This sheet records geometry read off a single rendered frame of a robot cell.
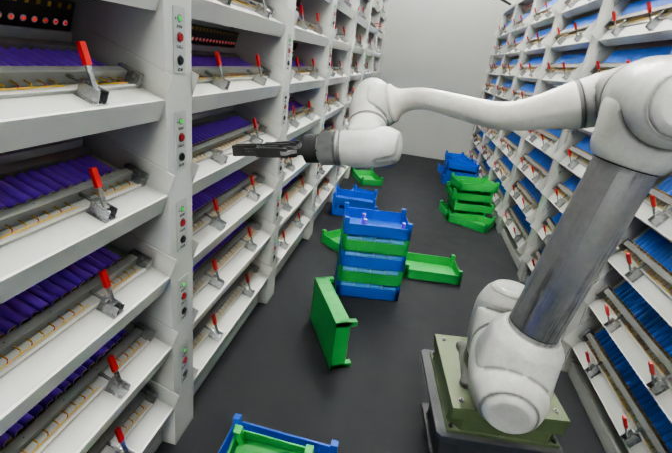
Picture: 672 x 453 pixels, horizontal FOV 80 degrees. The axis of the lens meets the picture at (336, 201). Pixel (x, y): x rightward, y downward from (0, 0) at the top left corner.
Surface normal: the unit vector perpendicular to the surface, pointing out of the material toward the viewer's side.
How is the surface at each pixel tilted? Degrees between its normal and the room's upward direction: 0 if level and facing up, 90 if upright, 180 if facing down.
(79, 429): 19
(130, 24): 90
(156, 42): 90
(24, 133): 110
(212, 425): 0
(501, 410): 97
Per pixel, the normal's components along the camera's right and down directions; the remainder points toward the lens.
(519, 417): -0.37, 0.39
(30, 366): 0.44, -0.82
